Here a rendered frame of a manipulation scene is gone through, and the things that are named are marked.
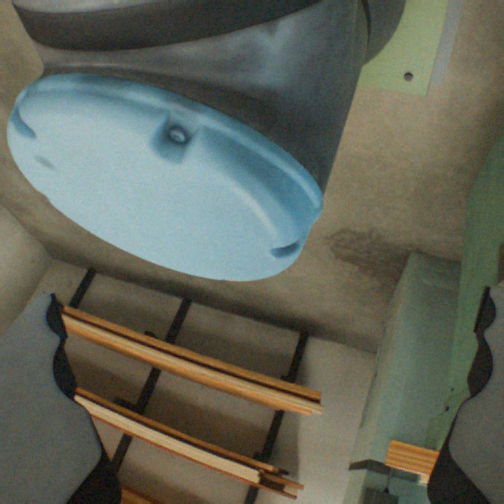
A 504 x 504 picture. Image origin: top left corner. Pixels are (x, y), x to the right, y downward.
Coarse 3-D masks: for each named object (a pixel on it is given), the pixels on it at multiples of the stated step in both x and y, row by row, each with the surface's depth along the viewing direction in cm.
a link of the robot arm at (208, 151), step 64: (192, 0) 10; (256, 0) 11; (320, 0) 12; (64, 64) 13; (128, 64) 12; (192, 64) 12; (256, 64) 13; (320, 64) 14; (64, 128) 13; (128, 128) 12; (192, 128) 12; (256, 128) 13; (320, 128) 16; (64, 192) 18; (128, 192) 16; (192, 192) 14; (256, 192) 13; (320, 192) 17; (192, 256) 20; (256, 256) 17
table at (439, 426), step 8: (456, 408) 52; (440, 416) 58; (448, 416) 54; (432, 424) 61; (440, 424) 57; (448, 424) 53; (432, 432) 59; (440, 432) 55; (432, 440) 58; (440, 440) 54; (432, 448) 57; (440, 448) 53
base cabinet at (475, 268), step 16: (496, 144) 103; (496, 160) 100; (480, 176) 115; (496, 176) 98; (480, 192) 111; (496, 192) 95; (480, 208) 108; (496, 208) 93; (464, 224) 123; (480, 224) 105; (496, 224) 91; (464, 240) 119; (480, 240) 102; (496, 240) 88; (464, 256) 115; (480, 256) 99; (496, 256) 86; (464, 272) 111; (480, 272) 96; (496, 272) 84; (464, 288) 107; (480, 288) 92; (464, 304) 103; (464, 320) 99; (464, 336) 96; (464, 352) 92; (464, 368) 89; (448, 384) 97; (464, 384) 85
